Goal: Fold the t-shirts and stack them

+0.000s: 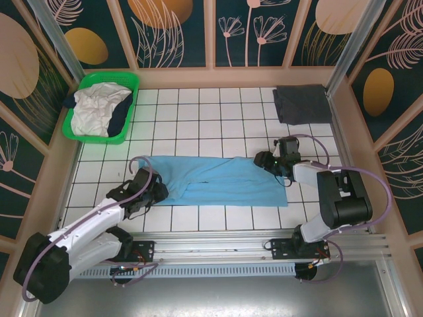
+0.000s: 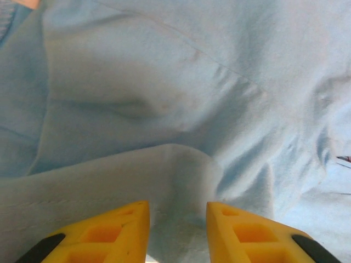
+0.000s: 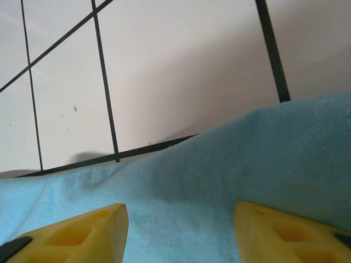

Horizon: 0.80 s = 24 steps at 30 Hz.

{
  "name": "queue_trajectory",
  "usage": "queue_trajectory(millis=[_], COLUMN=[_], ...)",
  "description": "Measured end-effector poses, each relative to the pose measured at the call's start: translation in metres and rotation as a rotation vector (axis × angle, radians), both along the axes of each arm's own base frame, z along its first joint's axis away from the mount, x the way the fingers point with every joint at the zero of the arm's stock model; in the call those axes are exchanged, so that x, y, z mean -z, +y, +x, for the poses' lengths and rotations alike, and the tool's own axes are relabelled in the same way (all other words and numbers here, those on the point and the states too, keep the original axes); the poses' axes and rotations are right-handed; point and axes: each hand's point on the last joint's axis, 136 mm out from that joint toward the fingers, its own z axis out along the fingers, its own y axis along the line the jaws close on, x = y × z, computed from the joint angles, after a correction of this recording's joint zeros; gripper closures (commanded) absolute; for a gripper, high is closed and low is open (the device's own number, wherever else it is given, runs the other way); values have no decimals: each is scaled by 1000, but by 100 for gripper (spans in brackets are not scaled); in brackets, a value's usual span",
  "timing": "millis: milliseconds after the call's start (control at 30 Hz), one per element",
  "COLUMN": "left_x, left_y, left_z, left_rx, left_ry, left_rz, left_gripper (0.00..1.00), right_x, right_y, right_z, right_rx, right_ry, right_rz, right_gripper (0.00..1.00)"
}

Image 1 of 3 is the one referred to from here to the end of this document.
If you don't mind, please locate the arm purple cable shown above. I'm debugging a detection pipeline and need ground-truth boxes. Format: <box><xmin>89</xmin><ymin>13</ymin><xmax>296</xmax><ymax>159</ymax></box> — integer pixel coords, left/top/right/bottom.
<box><xmin>290</xmin><ymin>133</ymin><xmax>393</xmax><ymax>285</ymax></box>
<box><xmin>21</xmin><ymin>156</ymin><xmax>163</xmax><ymax>302</ymax></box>

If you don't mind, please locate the grey slotted cable duct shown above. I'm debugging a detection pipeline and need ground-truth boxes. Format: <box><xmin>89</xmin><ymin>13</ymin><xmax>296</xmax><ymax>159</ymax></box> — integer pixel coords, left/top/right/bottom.
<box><xmin>71</xmin><ymin>263</ymin><xmax>297</xmax><ymax>279</ymax></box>

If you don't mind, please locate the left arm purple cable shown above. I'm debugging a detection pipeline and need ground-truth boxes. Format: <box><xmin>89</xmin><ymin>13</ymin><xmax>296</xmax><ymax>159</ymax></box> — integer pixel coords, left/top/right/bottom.
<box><xmin>21</xmin><ymin>156</ymin><xmax>163</xmax><ymax>302</ymax></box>

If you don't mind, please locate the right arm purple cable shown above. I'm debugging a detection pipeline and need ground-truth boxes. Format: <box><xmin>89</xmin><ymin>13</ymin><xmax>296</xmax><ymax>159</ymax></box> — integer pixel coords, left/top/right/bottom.
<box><xmin>290</xmin><ymin>133</ymin><xmax>393</xmax><ymax>285</ymax></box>

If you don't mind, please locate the aluminium frame post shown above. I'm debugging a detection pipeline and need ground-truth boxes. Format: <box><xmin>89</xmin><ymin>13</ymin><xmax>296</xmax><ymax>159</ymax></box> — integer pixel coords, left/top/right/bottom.
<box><xmin>325</xmin><ymin>0</ymin><xmax>384</xmax><ymax>96</ymax></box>
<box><xmin>26</xmin><ymin>0</ymin><xmax>96</xmax><ymax>102</ymax></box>

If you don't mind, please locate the grey folded t-shirt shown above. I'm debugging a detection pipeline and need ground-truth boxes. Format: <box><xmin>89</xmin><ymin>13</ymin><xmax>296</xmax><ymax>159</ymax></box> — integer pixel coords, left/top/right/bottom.
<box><xmin>272</xmin><ymin>84</ymin><xmax>334</xmax><ymax>126</ymax></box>

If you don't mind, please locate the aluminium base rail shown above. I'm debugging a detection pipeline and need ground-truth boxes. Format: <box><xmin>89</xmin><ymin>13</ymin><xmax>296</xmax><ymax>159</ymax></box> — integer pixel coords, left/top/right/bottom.
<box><xmin>31</xmin><ymin>230</ymin><xmax>393</xmax><ymax>265</ymax></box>

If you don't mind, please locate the white t-shirt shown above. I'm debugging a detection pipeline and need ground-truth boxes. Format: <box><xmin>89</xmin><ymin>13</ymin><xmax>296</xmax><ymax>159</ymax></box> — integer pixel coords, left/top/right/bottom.
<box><xmin>71</xmin><ymin>82</ymin><xmax>132</xmax><ymax>137</ymax></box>

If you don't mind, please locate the light blue printed t-shirt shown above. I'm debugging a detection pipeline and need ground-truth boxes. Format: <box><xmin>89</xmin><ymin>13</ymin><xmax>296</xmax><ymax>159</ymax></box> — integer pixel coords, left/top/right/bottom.
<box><xmin>141</xmin><ymin>155</ymin><xmax>288</xmax><ymax>208</ymax></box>

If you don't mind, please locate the grey metal sheet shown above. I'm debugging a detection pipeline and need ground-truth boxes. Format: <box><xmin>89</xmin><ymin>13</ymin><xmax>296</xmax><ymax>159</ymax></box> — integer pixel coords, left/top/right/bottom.
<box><xmin>19</xmin><ymin>260</ymin><xmax>407</xmax><ymax>317</ymax></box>

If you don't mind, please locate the green plastic basket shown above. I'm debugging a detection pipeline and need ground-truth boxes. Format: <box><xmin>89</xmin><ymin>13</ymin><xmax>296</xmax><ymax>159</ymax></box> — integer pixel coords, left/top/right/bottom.
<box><xmin>61</xmin><ymin>71</ymin><xmax>140</xmax><ymax>145</ymax></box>

